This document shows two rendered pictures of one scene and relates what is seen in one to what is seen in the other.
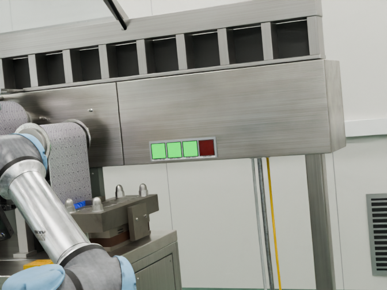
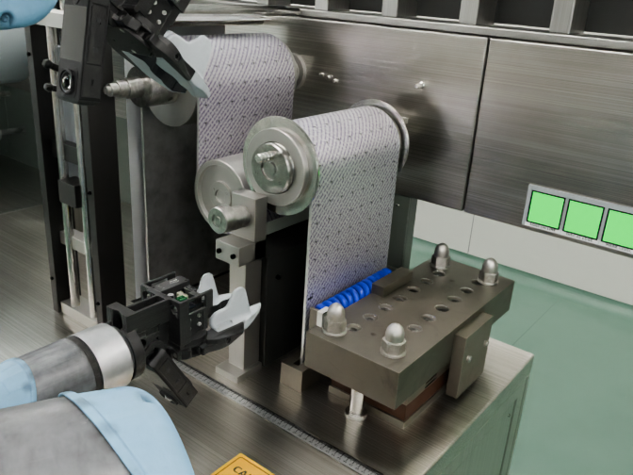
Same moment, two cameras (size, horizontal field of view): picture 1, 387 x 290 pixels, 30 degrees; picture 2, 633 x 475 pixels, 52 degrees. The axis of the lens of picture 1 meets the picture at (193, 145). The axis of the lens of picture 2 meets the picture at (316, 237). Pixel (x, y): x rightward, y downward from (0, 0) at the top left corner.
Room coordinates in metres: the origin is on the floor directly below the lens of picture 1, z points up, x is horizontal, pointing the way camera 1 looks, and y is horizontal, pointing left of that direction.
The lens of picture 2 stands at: (1.45, 0.25, 1.51)
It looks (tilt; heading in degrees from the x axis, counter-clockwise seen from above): 22 degrees down; 14
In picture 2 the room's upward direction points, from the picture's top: 4 degrees clockwise
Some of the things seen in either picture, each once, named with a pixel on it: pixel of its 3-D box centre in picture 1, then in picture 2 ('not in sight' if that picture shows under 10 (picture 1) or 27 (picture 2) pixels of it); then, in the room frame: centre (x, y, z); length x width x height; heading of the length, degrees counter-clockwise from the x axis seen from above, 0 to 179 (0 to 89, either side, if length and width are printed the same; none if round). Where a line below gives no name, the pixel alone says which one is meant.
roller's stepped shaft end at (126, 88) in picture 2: not in sight; (121, 89); (2.35, 0.79, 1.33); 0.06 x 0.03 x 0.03; 157
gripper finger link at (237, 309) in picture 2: not in sight; (238, 307); (2.14, 0.51, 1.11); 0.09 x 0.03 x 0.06; 148
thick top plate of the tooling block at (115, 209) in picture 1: (111, 212); (418, 319); (2.40, 0.29, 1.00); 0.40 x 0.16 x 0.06; 157
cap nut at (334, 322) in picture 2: (69, 205); (335, 317); (2.27, 0.41, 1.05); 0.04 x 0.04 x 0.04
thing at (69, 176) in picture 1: (71, 183); (351, 244); (2.42, 0.42, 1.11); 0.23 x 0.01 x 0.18; 157
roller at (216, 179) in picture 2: not in sight; (271, 181); (2.49, 0.58, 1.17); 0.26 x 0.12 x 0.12; 157
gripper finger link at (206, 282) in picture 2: not in sight; (208, 293); (2.16, 0.56, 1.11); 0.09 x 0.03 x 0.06; 166
